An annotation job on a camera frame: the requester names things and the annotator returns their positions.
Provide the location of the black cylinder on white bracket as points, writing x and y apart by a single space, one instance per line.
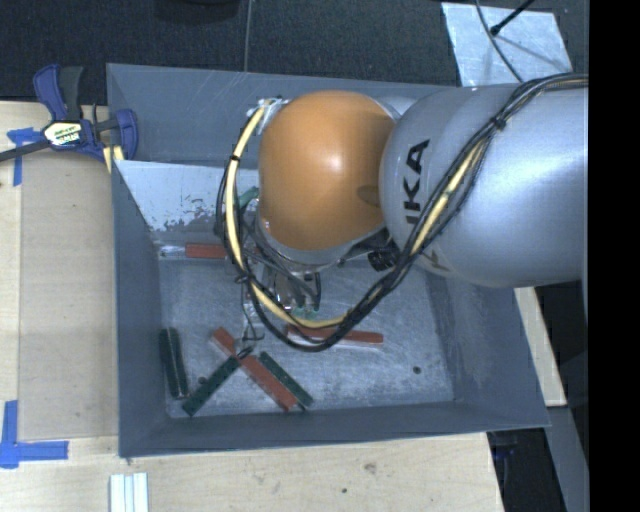
383 260

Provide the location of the pale brown flat board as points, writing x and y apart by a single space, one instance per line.
67 300

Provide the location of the grey metal bin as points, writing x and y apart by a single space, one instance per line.
400 360

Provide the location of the red-brown flat block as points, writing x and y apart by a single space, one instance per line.
265 377
365 337
205 250

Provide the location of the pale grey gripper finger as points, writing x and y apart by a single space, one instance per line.
246 327

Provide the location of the dark green flat block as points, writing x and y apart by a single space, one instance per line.
210 386
286 379
173 362

